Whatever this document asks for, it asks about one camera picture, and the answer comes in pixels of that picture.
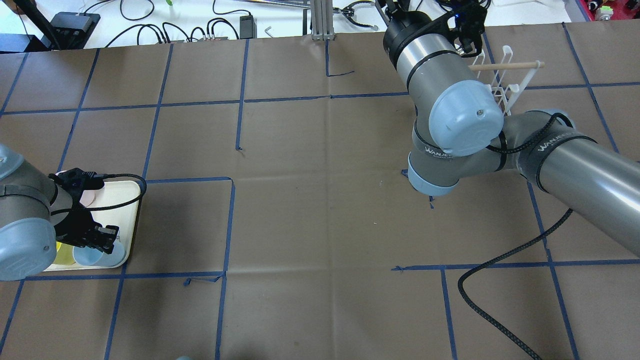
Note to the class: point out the cream plastic tray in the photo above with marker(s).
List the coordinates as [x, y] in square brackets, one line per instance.
[112, 193]

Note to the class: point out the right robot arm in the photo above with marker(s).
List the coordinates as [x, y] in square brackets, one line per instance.
[460, 131]

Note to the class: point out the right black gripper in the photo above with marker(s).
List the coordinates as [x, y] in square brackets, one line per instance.
[404, 24]

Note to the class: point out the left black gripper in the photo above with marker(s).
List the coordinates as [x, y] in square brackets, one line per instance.
[71, 223]

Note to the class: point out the black power adapter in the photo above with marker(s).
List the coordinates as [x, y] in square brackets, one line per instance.
[247, 27]

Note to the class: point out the light blue cup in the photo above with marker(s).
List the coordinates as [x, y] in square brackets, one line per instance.
[92, 257]

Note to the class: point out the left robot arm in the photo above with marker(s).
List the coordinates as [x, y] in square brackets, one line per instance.
[38, 210]

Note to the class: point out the yellow cup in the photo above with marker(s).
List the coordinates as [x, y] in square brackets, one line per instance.
[64, 254]

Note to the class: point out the aluminium frame post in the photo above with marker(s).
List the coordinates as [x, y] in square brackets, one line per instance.
[322, 24]

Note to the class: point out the pink cup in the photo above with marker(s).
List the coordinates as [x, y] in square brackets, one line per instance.
[90, 195]

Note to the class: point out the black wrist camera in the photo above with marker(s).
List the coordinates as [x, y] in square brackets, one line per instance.
[75, 182]

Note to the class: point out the white wire cup rack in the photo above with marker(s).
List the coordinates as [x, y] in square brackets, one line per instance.
[494, 76]

